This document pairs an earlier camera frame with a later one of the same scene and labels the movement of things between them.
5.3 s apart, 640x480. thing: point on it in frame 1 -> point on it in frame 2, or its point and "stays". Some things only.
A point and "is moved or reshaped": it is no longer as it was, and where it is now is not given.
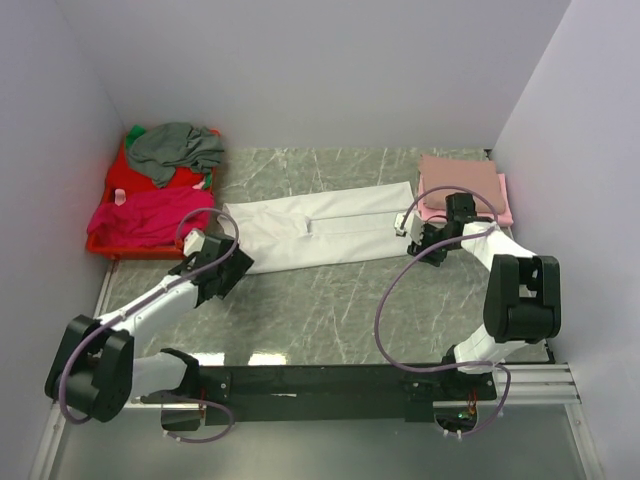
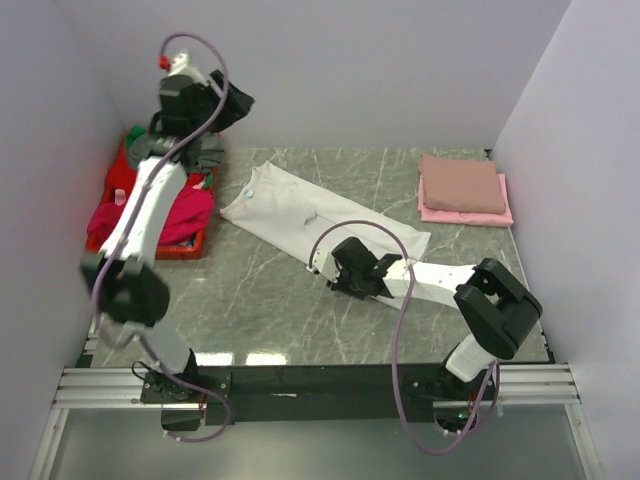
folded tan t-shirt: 481,175 stays
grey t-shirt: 162,149 stays
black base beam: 328,394 stays
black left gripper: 235,265 -> 232,100
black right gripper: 422,240 -> 345,273
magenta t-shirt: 158,216 stays
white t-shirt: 323,228 is moved or reshaped
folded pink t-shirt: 503,219 stays
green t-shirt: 135,132 stays
